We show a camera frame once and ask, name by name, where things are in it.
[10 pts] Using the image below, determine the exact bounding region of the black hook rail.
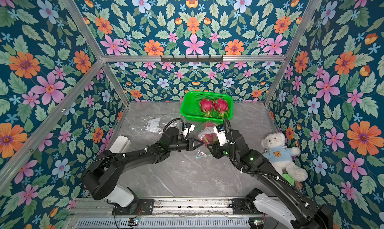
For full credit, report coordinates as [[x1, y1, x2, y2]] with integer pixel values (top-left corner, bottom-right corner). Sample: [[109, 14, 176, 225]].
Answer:
[[160, 55, 224, 63]]

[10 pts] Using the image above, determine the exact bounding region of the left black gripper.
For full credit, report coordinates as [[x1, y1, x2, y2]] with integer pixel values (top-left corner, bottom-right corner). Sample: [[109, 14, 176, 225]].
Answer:
[[167, 138, 204, 153]]

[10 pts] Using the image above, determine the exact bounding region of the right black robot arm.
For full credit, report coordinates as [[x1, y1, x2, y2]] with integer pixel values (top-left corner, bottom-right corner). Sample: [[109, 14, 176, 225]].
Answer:
[[207, 119, 334, 229]]

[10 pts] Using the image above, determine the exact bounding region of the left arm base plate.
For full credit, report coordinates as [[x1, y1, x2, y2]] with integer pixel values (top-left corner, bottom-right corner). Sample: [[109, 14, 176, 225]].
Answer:
[[112, 199, 155, 216]]

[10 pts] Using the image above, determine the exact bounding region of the pink dragon fruit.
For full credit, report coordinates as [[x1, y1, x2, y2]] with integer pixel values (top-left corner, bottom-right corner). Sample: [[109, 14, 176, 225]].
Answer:
[[198, 122, 218, 145], [214, 98, 229, 119], [199, 98, 214, 117]]

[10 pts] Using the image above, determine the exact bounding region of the green plastic basket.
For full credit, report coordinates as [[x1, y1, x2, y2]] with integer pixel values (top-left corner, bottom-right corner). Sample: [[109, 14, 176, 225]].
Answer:
[[180, 91, 234, 123]]

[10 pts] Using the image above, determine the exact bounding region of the aluminium front rail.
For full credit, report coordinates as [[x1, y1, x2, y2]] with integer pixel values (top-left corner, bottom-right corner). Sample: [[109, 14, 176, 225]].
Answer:
[[64, 197, 319, 229]]

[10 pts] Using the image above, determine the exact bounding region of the clear zip-top bag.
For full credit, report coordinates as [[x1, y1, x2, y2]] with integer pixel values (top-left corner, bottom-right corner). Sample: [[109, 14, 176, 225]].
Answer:
[[194, 122, 226, 159], [128, 115, 169, 135]]

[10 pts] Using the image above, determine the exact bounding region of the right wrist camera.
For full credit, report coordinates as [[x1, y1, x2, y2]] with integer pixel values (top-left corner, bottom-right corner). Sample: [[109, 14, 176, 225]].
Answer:
[[214, 124, 228, 146]]

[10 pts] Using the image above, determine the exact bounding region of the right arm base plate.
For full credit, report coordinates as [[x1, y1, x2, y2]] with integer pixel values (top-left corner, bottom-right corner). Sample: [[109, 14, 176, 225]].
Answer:
[[228, 198, 258, 215]]

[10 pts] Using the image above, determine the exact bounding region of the white teddy bear blue shirt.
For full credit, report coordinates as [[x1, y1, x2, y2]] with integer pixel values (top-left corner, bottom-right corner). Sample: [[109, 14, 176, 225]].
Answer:
[[261, 132, 308, 182]]

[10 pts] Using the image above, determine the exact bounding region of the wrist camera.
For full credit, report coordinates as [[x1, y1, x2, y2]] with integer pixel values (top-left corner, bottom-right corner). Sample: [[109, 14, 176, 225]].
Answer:
[[183, 122, 195, 140], [214, 124, 228, 146]]

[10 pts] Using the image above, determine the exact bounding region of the green object behind bear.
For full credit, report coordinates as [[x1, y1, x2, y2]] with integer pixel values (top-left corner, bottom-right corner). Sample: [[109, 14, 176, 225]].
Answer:
[[282, 173, 295, 186]]

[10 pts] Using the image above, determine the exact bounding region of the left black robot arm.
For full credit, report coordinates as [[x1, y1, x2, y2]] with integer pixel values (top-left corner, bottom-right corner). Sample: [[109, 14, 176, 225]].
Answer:
[[82, 118, 203, 208]]

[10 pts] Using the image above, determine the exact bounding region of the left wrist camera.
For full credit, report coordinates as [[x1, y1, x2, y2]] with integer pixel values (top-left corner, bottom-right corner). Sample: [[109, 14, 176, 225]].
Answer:
[[183, 122, 195, 140]]

